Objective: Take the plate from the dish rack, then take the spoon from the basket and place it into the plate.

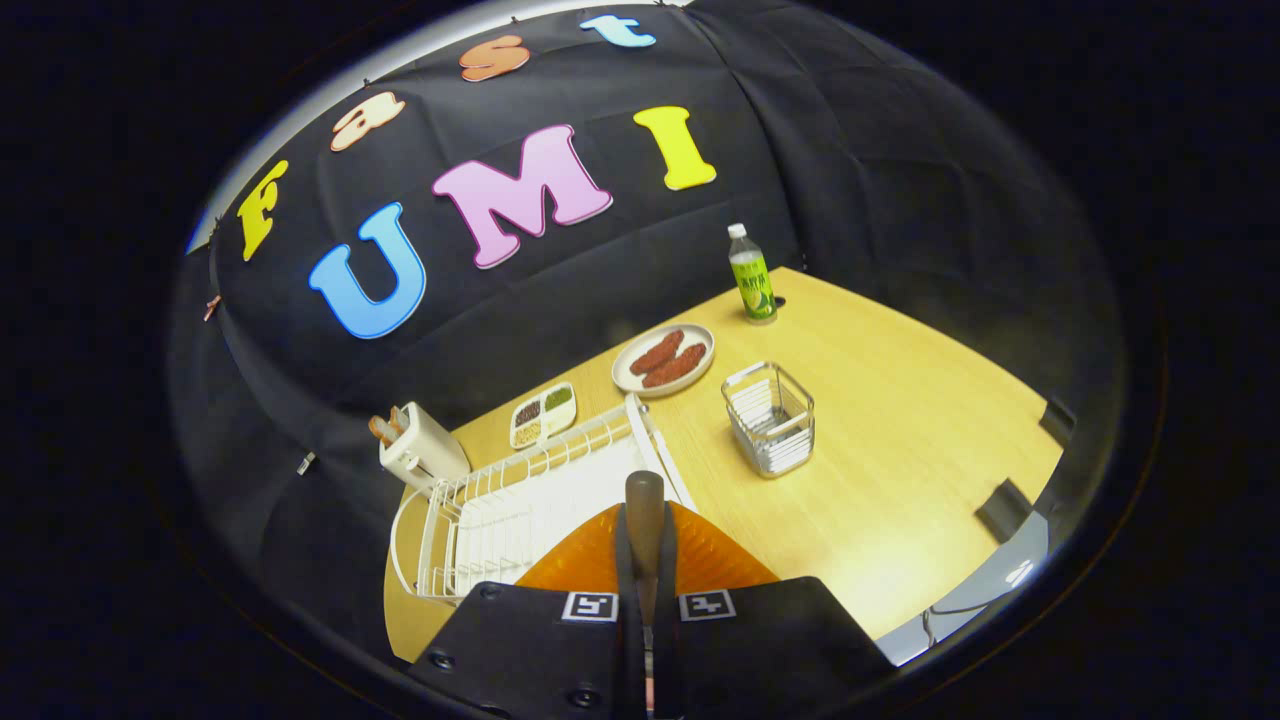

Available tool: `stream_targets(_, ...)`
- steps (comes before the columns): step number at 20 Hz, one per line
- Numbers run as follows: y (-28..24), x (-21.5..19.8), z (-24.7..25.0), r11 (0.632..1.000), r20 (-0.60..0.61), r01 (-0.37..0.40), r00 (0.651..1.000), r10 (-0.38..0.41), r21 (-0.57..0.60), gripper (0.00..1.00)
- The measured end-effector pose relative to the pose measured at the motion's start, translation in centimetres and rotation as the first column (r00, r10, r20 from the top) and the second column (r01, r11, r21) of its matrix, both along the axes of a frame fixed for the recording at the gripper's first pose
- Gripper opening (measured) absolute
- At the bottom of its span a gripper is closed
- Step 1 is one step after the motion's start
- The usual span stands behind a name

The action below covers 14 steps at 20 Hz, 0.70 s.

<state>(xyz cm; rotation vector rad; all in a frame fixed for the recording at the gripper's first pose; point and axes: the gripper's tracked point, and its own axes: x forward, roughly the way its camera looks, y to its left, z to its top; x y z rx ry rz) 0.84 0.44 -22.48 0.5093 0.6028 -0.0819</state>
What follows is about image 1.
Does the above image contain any white toaster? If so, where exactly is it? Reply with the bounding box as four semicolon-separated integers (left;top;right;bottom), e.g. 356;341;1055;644
378;402;472;493

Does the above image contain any black table clamp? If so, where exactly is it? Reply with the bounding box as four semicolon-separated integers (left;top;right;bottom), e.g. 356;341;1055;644
1038;398;1079;446
975;478;1036;543

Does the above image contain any black backdrop cloth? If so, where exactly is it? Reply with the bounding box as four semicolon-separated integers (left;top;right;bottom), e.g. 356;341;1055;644
170;0;1121;641

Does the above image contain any green label plastic bottle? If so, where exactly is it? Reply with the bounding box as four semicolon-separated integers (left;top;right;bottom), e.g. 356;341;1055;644
727;223;778;326

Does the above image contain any metal wire basket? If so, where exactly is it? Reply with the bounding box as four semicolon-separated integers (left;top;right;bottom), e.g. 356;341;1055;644
721;361;816;479

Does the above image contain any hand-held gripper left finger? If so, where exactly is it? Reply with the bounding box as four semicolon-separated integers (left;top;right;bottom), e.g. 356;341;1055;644
408;503;646;720

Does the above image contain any brown meat patty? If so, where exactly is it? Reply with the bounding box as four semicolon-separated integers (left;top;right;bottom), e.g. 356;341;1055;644
641;343;707;389
629;329;686;377

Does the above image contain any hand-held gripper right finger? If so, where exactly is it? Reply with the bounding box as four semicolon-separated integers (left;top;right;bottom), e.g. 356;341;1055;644
650;500;896;720

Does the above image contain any divided white condiment tray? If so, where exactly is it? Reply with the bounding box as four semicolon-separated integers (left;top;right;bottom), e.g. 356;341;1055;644
509;382;578;451

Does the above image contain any wooden handle spoon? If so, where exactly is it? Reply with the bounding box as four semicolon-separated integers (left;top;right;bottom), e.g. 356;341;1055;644
625;470;667;716

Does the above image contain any white plate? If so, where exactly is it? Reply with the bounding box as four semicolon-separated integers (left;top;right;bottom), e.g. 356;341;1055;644
611;323;716;399

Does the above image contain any white wire dish rack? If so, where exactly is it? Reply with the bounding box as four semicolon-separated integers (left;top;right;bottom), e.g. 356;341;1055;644
390;393;698;604

